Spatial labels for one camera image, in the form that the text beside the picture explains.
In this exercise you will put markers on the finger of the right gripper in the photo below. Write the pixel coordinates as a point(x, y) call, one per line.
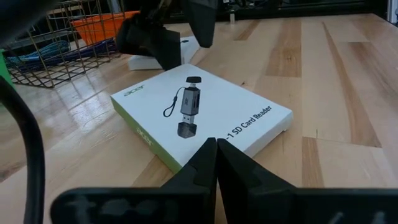
point(202, 21)
point(149, 40)

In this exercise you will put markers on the black aluminium table frame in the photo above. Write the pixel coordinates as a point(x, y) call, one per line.
point(311, 7)

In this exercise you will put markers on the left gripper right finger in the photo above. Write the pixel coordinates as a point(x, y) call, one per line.
point(264, 205)

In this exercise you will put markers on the green plastic basket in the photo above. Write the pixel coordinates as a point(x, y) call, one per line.
point(3, 68)

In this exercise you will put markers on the blue purple pen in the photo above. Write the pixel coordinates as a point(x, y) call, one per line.
point(93, 51)

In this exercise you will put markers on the orange plastic basket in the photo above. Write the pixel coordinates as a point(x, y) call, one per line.
point(99, 28)

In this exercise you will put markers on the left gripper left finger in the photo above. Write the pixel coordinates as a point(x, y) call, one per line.
point(186, 202)

